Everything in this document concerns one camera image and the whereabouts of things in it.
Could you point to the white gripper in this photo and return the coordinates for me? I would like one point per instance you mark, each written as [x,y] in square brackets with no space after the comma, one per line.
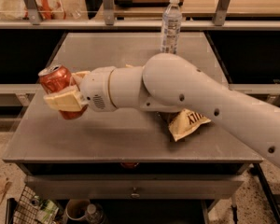
[94,89]

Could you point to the red coke can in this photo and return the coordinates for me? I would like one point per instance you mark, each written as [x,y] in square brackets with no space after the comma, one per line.
[56,78]

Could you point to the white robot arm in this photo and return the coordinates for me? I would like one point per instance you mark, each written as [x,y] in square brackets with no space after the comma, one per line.
[166,83]

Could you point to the orange white snack bag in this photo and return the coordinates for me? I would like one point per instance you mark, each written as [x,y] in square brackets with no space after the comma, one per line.
[51,9]

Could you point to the grey drawer with knob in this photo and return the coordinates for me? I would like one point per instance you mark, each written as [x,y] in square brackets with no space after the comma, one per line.
[134,187]

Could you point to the brown sea salt chips bag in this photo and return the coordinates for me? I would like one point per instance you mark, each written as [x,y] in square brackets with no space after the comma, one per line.
[185,123]

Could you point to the clear plastic water bottle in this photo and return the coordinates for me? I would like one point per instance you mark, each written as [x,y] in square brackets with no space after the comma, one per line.
[170,27]

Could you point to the white mug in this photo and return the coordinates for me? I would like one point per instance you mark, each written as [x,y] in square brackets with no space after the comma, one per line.
[75,210]

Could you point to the green white packet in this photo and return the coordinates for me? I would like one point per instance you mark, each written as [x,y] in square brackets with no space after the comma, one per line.
[47,212]

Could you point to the small bottle under table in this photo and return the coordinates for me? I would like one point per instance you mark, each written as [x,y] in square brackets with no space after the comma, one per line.
[94,214]

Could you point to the grey metal shelf rail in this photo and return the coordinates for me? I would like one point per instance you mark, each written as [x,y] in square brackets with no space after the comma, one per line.
[186,26]

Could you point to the wire basket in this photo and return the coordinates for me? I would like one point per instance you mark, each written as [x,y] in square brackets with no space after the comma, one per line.
[27,208]

